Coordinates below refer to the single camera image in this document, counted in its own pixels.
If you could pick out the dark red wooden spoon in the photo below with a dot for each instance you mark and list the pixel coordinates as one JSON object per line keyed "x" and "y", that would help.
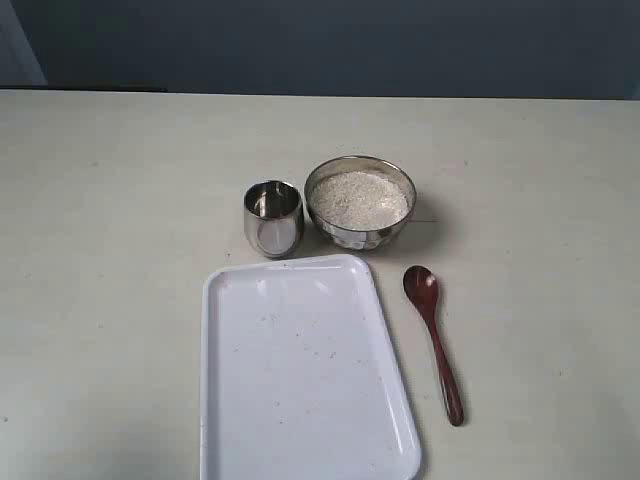
{"x": 422, "y": 290}

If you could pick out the steel bowl with rice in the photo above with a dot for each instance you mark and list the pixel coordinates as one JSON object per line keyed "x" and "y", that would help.
{"x": 359, "y": 202}

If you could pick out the small steel cup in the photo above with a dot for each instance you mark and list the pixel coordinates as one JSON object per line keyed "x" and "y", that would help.
{"x": 273, "y": 218}

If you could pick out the white plastic tray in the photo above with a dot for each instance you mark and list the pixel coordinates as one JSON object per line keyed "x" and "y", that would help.
{"x": 298, "y": 376}

